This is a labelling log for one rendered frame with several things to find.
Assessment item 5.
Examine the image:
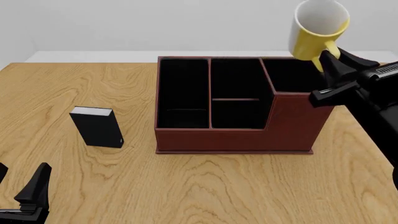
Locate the red-brown desk caddy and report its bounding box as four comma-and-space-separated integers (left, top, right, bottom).
154, 55, 335, 155

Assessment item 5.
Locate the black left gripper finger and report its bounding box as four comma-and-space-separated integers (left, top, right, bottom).
0, 162, 9, 185
13, 162, 52, 209

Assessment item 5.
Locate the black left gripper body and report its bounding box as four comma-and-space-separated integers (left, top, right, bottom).
0, 203, 51, 224

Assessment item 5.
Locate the black book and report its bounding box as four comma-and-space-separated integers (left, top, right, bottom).
68, 106, 124, 149

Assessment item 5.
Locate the yellow and white mug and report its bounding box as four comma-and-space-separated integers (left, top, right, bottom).
287, 0, 351, 73

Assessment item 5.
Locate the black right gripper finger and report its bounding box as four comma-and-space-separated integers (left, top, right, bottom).
319, 49, 362, 91
338, 47, 381, 76

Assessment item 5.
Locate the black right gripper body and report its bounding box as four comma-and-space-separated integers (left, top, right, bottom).
308, 61, 398, 109

